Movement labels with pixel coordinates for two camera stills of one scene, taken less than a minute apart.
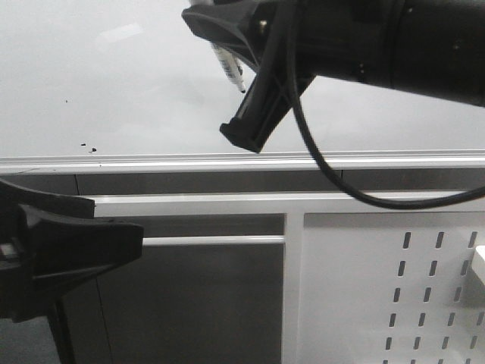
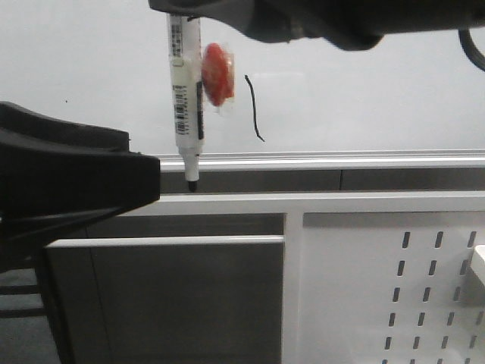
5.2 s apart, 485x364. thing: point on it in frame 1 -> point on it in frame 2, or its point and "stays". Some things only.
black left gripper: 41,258 -> 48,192
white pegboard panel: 392,288 stays
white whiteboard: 132,88 stays
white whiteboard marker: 232,64 -> 186,51
